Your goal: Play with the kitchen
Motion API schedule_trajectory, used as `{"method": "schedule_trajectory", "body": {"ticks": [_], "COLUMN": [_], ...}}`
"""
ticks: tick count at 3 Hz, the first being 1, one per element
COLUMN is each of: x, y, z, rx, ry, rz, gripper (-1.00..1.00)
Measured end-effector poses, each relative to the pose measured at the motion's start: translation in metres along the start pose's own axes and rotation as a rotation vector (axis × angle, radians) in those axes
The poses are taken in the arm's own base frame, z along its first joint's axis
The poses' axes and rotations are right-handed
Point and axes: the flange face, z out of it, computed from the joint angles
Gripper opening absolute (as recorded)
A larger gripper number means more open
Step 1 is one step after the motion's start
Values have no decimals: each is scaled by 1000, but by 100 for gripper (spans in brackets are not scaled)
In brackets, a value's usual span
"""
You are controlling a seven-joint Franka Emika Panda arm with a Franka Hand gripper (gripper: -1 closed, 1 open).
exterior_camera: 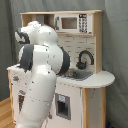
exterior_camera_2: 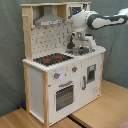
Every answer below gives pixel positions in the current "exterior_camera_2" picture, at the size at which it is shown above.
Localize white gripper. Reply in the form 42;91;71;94
72;32;96;53

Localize red stove knob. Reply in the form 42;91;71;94
54;73;60;79
71;66;78;73

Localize toy oven door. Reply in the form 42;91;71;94
49;79;78;119

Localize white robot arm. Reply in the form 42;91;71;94
72;8;128;49

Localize wooden toy kitchen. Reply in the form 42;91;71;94
22;2;105;128

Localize grey toy sink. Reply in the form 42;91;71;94
66;47;94;56

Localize black toy faucet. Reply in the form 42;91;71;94
67;37;75;49

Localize toy microwave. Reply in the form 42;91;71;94
67;3;90;20

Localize black stovetop red burners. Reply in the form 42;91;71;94
34;53;71;66

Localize grey range hood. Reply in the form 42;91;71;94
35;6;64;27

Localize grey cabinet door handle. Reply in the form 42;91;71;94
82;76;86;90

